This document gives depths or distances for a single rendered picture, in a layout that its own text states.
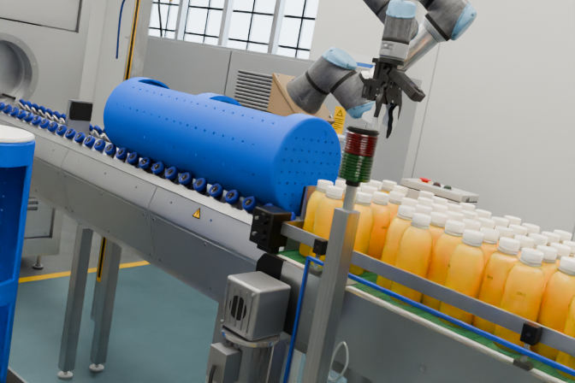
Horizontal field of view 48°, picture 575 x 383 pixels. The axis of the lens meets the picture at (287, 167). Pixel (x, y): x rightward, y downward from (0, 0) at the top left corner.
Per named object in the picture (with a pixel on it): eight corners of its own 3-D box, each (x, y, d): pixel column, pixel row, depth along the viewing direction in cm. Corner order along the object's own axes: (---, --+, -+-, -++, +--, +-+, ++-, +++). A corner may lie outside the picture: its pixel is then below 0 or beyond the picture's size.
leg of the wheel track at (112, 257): (98, 364, 270) (119, 222, 261) (106, 370, 266) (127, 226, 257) (86, 368, 266) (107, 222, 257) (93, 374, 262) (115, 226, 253)
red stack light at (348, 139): (355, 150, 126) (359, 131, 126) (382, 157, 122) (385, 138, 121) (334, 150, 122) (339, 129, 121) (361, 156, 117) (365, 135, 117)
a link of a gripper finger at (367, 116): (359, 133, 174) (371, 102, 174) (376, 138, 170) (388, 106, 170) (353, 130, 172) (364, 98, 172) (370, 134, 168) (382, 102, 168)
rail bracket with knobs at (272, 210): (271, 243, 166) (278, 204, 165) (291, 251, 162) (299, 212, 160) (244, 245, 159) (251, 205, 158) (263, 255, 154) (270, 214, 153)
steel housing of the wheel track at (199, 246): (20, 166, 335) (27, 102, 330) (330, 327, 190) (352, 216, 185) (-38, 165, 314) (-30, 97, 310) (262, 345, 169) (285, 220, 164)
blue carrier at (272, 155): (162, 155, 249) (174, 82, 245) (331, 216, 190) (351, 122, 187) (96, 150, 228) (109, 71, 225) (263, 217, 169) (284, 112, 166)
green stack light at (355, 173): (351, 175, 127) (355, 150, 126) (376, 183, 123) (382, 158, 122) (330, 174, 122) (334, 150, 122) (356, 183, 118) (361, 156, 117)
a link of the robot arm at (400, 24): (420, 6, 172) (416, 1, 164) (411, 46, 174) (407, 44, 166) (391, 2, 174) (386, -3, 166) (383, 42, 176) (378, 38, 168)
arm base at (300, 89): (308, 88, 242) (326, 71, 238) (323, 118, 234) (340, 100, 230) (281, 77, 232) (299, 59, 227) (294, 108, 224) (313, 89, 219)
